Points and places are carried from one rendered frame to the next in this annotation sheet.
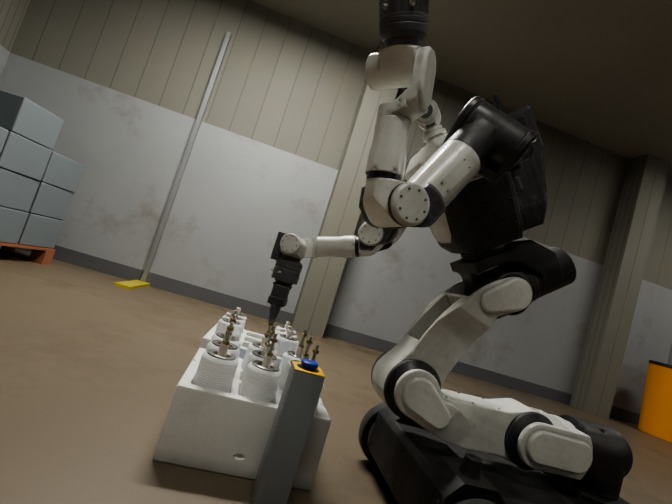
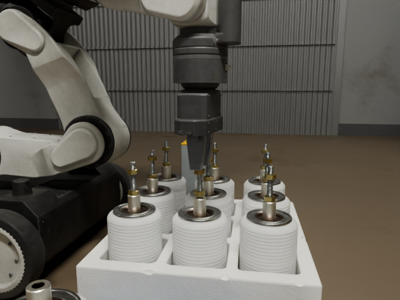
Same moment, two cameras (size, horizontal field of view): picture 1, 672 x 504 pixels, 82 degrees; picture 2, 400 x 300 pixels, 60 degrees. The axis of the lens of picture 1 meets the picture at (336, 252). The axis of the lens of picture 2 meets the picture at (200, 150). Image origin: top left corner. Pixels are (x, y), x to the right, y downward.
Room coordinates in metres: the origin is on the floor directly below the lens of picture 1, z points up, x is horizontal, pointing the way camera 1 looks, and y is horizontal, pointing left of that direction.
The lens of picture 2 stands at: (1.82, 0.33, 0.46)
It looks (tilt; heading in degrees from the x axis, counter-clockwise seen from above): 10 degrees down; 200
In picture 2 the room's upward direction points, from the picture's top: straight up
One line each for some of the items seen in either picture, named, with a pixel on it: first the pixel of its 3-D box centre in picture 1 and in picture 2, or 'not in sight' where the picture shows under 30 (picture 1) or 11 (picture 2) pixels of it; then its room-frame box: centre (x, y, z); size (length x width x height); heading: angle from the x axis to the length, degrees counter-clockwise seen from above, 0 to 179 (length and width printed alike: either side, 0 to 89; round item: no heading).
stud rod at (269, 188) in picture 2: not in sight; (269, 188); (1.26, 0.25, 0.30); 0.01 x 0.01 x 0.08
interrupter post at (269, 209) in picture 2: not in sight; (269, 210); (1.26, 0.25, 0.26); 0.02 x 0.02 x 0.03
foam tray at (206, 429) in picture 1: (247, 409); (208, 266); (1.16, 0.11, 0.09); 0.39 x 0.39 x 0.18; 11
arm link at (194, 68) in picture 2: (281, 286); (201, 94); (1.28, 0.14, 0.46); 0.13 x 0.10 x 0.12; 1
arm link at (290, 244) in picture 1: (288, 251); (209, 21); (1.27, 0.15, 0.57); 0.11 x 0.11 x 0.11; 78
